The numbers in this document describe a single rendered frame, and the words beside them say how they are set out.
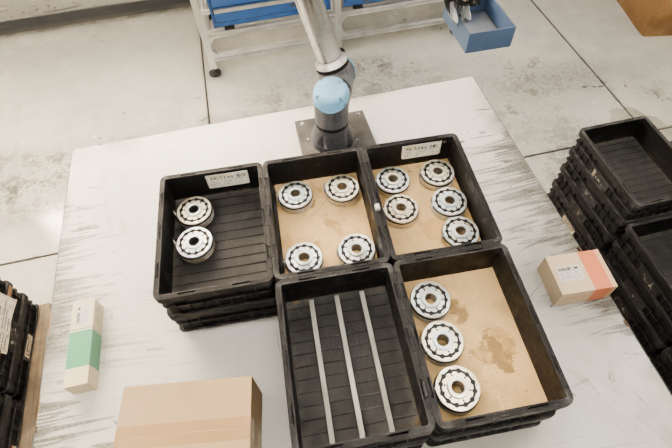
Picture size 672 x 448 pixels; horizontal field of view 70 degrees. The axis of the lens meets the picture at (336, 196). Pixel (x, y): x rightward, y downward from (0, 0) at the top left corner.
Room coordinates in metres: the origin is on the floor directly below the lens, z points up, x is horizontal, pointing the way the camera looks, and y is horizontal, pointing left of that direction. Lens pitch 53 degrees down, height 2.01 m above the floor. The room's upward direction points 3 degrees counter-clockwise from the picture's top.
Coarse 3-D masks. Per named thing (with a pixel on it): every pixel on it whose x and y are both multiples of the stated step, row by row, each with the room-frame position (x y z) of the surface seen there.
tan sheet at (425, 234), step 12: (408, 168) 0.97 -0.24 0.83; (420, 168) 0.97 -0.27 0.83; (456, 180) 0.91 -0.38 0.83; (408, 192) 0.87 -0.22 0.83; (420, 192) 0.87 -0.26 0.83; (432, 192) 0.87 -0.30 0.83; (420, 204) 0.83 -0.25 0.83; (420, 216) 0.78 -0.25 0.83; (432, 216) 0.78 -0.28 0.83; (468, 216) 0.77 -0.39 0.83; (396, 228) 0.75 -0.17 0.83; (408, 228) 0.74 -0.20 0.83; (420, 228) 0.74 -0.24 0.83; (432, 228) 0.74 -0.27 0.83; (396, 240) 0.71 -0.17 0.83; (408, 240) 0.70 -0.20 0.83; (420, 240) 0.70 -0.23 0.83; (432, 240) 0.70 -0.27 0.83; (480, 240) 0.69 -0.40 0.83; (396, 252) 0.67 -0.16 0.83; (408, 252) 0.66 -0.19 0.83
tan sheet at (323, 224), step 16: (352, 176) 0.95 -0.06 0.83; (320, 192) 0.89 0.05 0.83; (320, 208) 0.83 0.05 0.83; (336, 208) 0.83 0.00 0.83; (352, 208) 0.83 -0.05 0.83; (288, 224) 0.78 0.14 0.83; (304, 224) 0.78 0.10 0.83; (320, 224) 0.77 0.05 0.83; (336, 224) 0.77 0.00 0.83; (352, 224) 0.77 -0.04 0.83; (368, 224) 0.77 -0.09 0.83; (288, 240) 0.73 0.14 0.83; (304, 240) 0.72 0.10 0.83; (320, 240) 0.72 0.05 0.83; (336, 240) 0.72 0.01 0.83; (336, 256) 0.66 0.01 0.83
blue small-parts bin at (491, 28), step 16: (448, 16) 1.37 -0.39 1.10; (480, 16) 1.40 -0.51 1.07; (496, 16) 1.36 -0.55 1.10; (464, 32) 1.25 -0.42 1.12; (480, 32) 1.22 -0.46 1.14; (496, 32) 1.23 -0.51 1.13; (512, 32) 1.24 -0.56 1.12; (464, 48) 1.23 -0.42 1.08; (480, 48) 1.22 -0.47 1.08; (496, 48) 1.23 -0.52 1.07
